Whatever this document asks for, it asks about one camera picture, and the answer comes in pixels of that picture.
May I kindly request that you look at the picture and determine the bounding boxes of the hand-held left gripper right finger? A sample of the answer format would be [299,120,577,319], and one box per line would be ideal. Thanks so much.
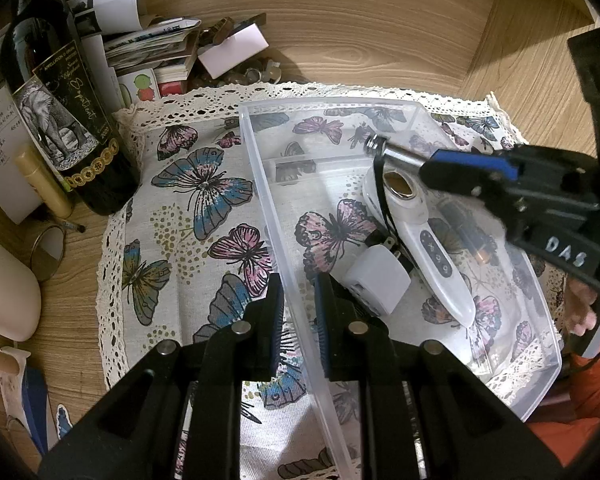
[312,272,566,480]

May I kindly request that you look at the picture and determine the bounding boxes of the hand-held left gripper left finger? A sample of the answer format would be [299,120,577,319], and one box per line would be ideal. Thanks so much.
[37,274,286,480]

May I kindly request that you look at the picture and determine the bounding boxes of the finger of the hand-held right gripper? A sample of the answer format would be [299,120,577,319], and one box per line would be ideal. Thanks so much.
[419,160,516,223]
[427,149,521,182]

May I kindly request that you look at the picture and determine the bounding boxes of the small dark object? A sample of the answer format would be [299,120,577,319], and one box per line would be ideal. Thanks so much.
[450,200,501,266]

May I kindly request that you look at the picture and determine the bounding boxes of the white charger plug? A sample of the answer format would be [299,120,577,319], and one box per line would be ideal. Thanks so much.
[344,237,413,317]

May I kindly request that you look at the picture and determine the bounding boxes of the white handheld massager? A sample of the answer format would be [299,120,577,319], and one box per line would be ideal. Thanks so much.
[362,165,478,328]

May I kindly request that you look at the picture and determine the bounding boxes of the clear plastic storage box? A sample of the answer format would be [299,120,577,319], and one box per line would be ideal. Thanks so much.
[238,97,563,480]

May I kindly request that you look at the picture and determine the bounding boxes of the person's right hand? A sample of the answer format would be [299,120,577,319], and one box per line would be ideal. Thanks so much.
[562,280,598,338]

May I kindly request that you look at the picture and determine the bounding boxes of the butterfly printed lace cloth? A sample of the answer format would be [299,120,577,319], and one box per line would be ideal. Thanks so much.
[96,80,566,480]

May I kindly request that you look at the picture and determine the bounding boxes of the orange clothing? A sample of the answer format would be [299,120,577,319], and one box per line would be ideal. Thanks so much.
[527,345,600,461]

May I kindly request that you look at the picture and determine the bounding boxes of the pile of brown ornaments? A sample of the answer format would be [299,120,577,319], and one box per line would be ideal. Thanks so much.
[187,12,281,91]

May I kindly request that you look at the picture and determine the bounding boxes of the dark wine bottle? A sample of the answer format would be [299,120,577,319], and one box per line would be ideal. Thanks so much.
[0,0,142,217]

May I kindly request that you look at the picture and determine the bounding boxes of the small round metal mirror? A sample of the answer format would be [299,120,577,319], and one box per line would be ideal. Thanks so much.
[31,225,67,282]

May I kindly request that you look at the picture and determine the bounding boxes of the blue paper card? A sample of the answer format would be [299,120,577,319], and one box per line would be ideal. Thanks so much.
[22,365,51,456]

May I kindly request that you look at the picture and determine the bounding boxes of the white folded card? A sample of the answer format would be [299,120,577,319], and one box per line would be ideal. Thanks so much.
[197,22,270,80]

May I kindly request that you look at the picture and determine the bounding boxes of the yellow tube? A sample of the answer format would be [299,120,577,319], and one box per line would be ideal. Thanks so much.
[15,150,76,218]

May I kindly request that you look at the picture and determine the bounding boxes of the pink cylindrical mug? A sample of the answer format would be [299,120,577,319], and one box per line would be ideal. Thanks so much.
[0,225,42,343]

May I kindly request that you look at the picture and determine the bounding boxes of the stack of booklets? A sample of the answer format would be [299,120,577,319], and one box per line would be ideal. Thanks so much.
[105,17,201,98]

